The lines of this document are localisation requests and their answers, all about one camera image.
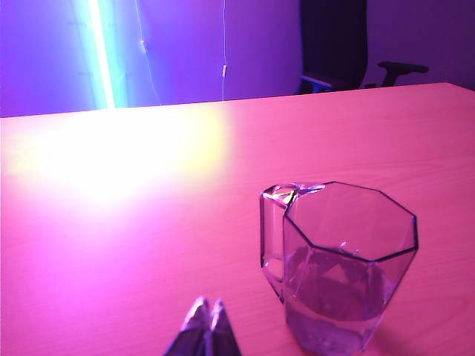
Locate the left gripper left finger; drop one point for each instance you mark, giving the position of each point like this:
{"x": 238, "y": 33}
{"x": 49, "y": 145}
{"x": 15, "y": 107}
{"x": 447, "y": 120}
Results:
{"x": 194, "y": 330}

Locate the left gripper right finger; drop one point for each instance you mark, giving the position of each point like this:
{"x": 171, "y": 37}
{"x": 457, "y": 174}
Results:
{"x": 220, "y": 330}

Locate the clear faceted glass mug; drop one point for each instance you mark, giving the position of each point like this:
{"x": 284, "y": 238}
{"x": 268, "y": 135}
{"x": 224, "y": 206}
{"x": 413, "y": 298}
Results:
{"x": 334, "y": 267}

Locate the black office chair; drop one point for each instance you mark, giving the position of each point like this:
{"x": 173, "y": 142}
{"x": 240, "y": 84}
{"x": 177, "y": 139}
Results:
{"x": 334, "y": 41}

